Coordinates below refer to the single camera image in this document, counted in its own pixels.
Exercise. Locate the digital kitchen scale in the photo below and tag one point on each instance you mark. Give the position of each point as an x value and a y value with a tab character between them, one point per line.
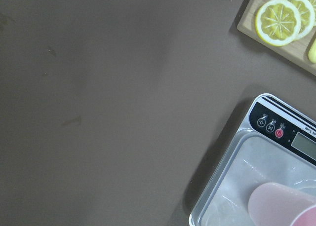
275	143

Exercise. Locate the pink plastic cup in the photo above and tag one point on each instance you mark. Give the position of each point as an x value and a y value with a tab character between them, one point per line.
273	204

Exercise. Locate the middle lemon slice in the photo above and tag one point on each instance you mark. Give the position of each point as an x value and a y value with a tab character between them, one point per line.
304	30

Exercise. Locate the lemon slice near handle end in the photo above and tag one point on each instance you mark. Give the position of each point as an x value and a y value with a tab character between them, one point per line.
277	22

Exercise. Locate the wooden cutting board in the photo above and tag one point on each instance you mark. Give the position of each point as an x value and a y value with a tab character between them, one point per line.
296	52

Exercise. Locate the yellow plastic knife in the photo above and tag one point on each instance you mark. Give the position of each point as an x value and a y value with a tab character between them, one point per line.
312	52

